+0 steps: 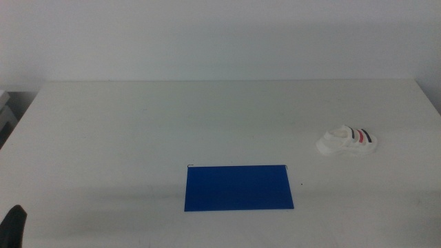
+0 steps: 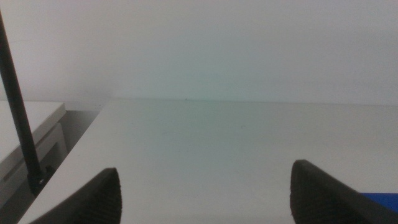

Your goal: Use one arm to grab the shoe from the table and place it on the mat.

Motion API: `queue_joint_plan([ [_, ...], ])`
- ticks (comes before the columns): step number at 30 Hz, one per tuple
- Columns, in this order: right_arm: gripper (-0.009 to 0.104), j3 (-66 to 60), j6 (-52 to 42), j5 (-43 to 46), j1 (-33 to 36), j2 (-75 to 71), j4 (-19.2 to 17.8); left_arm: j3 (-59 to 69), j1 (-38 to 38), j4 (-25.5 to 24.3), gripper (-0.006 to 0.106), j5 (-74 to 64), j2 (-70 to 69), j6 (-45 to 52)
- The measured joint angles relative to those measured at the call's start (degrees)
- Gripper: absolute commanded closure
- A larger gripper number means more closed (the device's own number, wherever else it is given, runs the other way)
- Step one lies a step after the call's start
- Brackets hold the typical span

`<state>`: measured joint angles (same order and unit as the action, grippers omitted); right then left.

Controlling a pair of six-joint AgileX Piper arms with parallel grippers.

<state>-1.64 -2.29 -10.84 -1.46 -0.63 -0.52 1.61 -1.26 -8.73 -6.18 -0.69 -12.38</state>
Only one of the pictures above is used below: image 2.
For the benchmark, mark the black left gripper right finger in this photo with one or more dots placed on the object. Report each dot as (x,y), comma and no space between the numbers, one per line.
(320,199)

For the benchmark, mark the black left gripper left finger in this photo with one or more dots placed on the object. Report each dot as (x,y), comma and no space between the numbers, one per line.
(96,202)

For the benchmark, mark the blue rectangular mat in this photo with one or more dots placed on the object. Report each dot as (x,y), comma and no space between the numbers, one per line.
(384,200)

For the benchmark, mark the white side table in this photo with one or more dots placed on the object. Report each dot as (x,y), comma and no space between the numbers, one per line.
(21,137)

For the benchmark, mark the black slanted pole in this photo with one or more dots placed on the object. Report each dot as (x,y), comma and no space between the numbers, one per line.
(17,105)

